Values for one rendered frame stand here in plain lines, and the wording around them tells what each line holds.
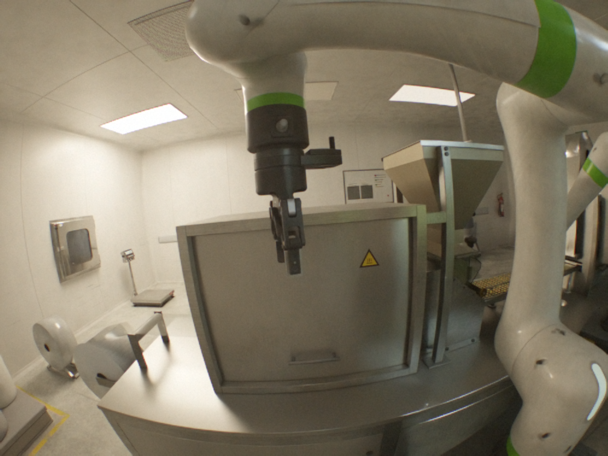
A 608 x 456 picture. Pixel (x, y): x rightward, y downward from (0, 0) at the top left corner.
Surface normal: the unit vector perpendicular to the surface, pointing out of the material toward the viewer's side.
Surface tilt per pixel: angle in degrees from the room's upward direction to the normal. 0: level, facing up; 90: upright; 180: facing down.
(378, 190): 90
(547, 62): 142
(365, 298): 90
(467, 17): 123
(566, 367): 17
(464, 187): 114
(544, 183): 93
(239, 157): 90
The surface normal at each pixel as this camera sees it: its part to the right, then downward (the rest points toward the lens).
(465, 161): 0.07, 0.51
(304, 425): -0.08, -0.99
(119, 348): 0.61, -0.79
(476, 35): -0.34, 0.82
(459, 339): 0.04, 0.11
